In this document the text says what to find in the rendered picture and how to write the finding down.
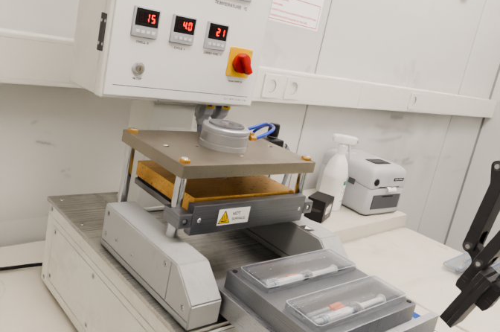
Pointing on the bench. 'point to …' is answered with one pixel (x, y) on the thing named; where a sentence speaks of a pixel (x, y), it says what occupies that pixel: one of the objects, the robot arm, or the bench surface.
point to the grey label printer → (369, 182)
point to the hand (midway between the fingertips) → (470, 297)
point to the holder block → (254, 301)
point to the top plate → (217, 151)
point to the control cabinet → (172, 39)
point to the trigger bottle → (338, 170)
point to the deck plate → (222, 244)
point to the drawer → (249, 324)
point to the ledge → (359, 222)
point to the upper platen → (204, 185)
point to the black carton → (320, 207)
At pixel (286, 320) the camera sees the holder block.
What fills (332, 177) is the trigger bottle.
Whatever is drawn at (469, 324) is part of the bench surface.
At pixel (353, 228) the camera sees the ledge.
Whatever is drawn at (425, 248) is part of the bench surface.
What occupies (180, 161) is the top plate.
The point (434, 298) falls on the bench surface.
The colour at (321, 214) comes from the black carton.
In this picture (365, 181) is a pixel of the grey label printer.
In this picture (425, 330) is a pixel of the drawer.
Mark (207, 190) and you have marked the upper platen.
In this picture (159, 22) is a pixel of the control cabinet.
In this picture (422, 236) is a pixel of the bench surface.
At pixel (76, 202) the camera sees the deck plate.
